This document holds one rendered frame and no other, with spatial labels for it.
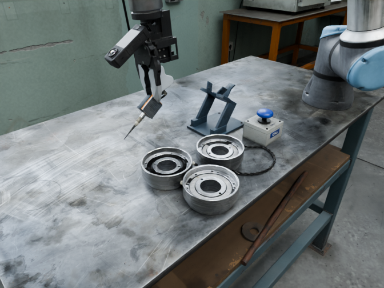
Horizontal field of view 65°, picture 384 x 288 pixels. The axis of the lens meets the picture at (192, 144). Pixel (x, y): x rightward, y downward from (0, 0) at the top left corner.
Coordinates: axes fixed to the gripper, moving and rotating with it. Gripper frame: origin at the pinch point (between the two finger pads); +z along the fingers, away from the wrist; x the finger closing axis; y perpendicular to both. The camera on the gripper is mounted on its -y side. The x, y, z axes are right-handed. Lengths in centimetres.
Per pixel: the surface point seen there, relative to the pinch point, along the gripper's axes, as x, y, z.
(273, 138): -25.1, 18.1, 9.9
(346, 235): -25, 84, 95
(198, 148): -19.1, -0.9, 6.9
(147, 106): -1.3, -2.3, 1.6
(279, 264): -25, 28, 68
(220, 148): -21.4, 3.8, 8.1
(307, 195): -27, 35, 37
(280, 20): 85, 168, 15
